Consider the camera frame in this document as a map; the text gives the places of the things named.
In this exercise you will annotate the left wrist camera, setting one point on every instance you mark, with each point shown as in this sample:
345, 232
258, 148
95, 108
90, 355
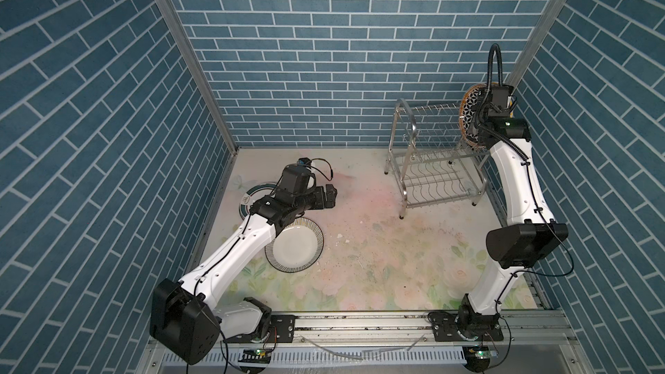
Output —
298, 178

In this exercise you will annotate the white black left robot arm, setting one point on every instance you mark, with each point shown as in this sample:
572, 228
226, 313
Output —
183, 318

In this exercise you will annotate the aluminium right corner post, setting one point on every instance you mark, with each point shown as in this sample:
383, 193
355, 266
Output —
535, 40

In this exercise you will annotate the stainless steel dish rack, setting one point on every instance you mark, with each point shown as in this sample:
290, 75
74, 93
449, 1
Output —
429, 158

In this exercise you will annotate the left base circuit board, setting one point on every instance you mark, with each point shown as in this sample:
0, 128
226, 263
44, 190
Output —
255, 356

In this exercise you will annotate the right base circuit board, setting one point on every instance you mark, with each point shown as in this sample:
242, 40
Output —
478, 358

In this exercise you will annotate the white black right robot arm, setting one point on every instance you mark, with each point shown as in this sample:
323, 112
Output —
531, 232

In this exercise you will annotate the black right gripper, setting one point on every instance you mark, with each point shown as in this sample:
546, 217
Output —
504, 125

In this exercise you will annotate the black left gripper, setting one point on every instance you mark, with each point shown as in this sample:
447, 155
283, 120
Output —
330, 197

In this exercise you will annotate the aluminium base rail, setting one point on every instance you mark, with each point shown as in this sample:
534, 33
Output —
534, 341

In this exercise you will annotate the black white geometric pattern plate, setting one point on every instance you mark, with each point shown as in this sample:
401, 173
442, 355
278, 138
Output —
467, 113

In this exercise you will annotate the aluminium left corner post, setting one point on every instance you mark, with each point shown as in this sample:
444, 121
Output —
177, 30

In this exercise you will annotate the white plate black striped rim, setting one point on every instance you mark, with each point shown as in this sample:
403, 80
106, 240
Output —
297, 247

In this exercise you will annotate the base circuit board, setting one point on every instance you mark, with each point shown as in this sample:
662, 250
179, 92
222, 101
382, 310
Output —
255, 356
478, 358

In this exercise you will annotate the aluminium corner post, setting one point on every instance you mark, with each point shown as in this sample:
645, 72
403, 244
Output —
177, 30
535, 40

